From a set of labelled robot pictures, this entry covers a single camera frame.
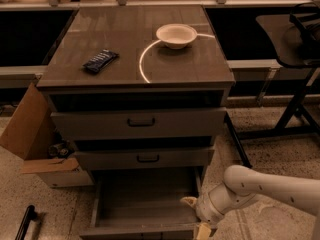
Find cans inside cardboard box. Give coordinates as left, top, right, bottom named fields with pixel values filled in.
left=48, top=142, right=71, bottom=158

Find white bowl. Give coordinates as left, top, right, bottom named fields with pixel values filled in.
left=156, top=24, right=197, bottom=49

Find grey middle drawer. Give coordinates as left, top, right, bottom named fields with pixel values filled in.
left=75, top=147, right=214, bottom=171

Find grey drawer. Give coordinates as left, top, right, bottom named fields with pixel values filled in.
left=75, top=147, right=214, bottom=171
left=51, top=108, right=226, bottom=141
left=80, top=167, right=202, bottom=240

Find dark snack bar packet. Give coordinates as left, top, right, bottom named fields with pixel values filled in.
left=83, top=49, right=119, bottom=74

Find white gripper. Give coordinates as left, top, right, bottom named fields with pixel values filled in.
left=180, top=194, right=224, bottom=240

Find black folding stand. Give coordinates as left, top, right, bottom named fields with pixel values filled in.
left=225, top=1, right=320, bottom=167

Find black bar on floor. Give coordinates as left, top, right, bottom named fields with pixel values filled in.
left=15, top=205, right=37, bottom=240

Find open cardboard box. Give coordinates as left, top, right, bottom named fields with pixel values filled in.
left=0, top=83, right=93, bottom=188

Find grey drawer cabinet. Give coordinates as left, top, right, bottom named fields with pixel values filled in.
left=36, top=5, right=236, bottom=172

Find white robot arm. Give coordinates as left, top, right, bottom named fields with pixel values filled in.
left=180, top=165, right=320, bottom=240

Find grey bottom drawer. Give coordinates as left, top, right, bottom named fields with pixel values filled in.
left=80, top=167, right=202, bottom=240

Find grey top drawer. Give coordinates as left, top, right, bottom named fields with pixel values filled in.
left=51, top=108, right=226, bottom=141

